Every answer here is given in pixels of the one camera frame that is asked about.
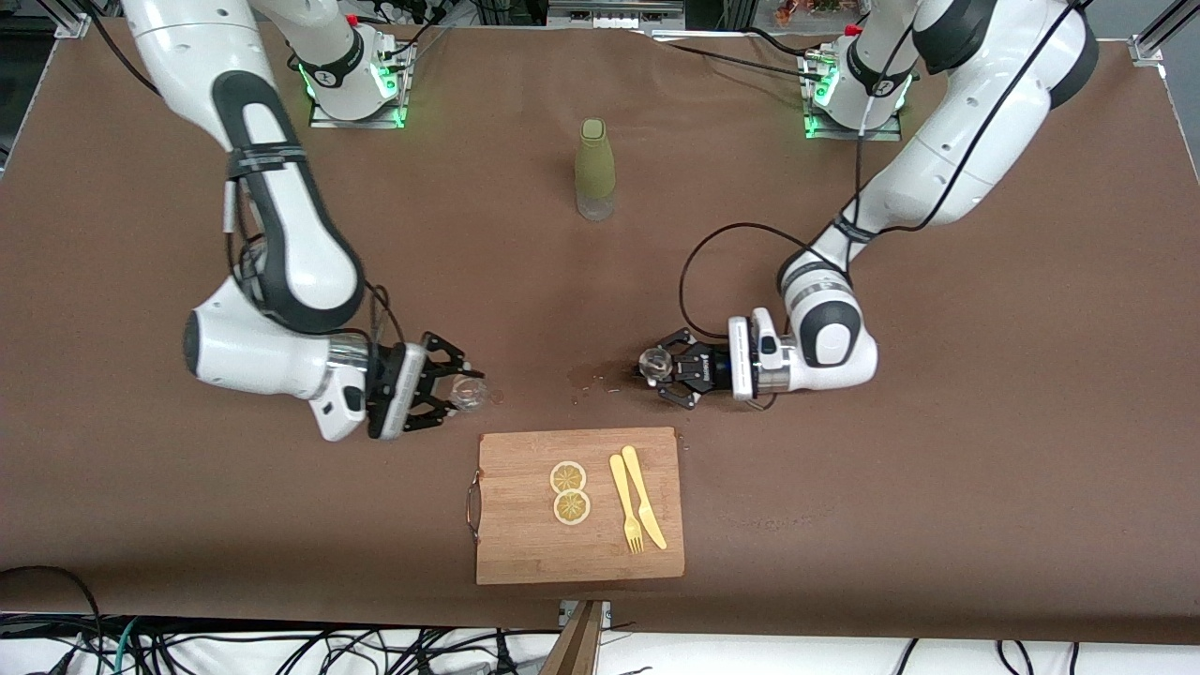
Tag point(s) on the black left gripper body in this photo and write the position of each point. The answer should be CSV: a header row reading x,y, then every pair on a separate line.
x,y
714,365

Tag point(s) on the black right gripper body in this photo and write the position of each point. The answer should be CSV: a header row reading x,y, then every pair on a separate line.
x,y
418,385

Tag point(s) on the steel jigger measuring cup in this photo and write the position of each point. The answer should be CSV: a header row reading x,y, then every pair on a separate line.
x,y
654,363

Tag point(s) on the small clear glass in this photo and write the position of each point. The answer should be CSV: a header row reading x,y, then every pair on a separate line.
x,y
469,394

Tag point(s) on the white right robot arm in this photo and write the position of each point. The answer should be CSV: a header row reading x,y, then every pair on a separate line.
x,y
300,253

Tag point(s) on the yellow plastic knife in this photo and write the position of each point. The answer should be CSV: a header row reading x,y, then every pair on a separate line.
x,y
643,497

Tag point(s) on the yellow plastic fork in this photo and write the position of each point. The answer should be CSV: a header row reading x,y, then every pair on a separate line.
x,y
623,492

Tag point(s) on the lemon slice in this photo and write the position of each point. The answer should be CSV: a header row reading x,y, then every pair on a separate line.
x,y
568,477
572,508

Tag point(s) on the wooden cutting board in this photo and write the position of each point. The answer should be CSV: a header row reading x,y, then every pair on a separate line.
x,y
525,544

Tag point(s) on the green sleeved glass bottle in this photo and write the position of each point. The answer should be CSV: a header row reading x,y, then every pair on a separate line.
x,y
594,164

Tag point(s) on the brown table cover sheet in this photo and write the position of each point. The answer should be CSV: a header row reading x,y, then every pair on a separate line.
x,y
187,516

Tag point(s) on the grey power strip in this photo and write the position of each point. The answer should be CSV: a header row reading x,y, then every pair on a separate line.
x,y
614,17

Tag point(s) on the small metal bracket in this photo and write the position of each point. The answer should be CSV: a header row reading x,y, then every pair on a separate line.
x,y
566,614

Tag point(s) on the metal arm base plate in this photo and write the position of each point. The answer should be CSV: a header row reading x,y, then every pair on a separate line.
x,y
820,132
401,111

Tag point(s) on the wooden post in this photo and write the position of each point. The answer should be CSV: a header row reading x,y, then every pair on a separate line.
x,y
577,647

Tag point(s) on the aluminium frame profile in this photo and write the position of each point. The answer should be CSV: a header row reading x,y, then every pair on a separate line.
x,y
1148,45
70,26

